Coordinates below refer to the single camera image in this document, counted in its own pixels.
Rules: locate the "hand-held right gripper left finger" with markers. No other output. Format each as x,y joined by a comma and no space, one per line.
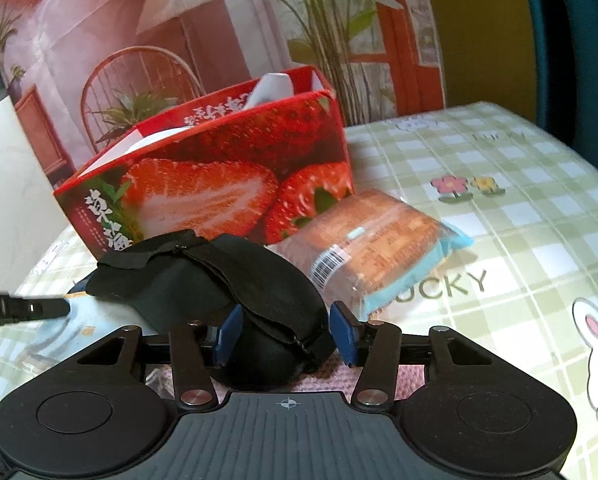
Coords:
229,335

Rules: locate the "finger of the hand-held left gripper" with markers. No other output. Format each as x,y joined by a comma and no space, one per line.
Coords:
24,307

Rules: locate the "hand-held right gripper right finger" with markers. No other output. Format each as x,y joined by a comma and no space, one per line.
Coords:
341,335

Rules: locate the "pink knitted cloth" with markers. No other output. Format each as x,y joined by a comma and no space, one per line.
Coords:
324,380

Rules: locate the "black fabric eye mask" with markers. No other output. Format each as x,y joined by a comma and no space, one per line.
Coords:
229,280

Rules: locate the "red strawberry print cardboard box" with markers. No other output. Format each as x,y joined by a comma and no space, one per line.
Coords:
204,195

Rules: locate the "wrapped bread in blue-edged packet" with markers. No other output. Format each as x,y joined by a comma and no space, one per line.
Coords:
374,245

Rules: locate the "green plaid cartoon tablecloth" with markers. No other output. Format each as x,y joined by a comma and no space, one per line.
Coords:
529,240

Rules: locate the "teal blue curtain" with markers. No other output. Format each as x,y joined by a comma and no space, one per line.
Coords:
579,35

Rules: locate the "printed room scene wall tapestry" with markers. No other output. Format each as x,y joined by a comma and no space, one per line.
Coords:
179,20

